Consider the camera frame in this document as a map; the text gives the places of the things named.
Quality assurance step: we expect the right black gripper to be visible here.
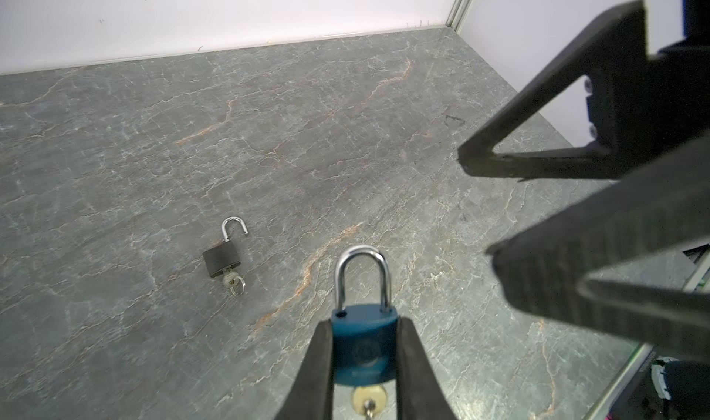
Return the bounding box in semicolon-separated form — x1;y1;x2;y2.
458;0;709;179

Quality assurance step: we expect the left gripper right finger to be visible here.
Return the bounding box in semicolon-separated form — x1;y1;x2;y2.
396;317;456;420

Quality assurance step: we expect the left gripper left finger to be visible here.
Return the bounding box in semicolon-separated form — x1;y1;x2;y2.
275;320;334;420

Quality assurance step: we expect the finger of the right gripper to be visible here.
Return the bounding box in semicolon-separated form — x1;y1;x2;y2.
488;137;709;360

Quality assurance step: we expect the small key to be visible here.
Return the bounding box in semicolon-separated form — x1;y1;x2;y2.
351;385;388;420

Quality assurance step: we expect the blue padlock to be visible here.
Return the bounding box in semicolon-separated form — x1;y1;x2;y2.
331;245;399;387

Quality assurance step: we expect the silver key with ring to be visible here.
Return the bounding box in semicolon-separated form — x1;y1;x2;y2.
222;271;246;297

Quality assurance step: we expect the black padlock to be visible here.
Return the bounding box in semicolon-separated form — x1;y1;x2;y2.
203;216;249;279

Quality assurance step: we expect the aluminium enclosure frame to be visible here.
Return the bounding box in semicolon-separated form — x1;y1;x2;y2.
446;0;473;33

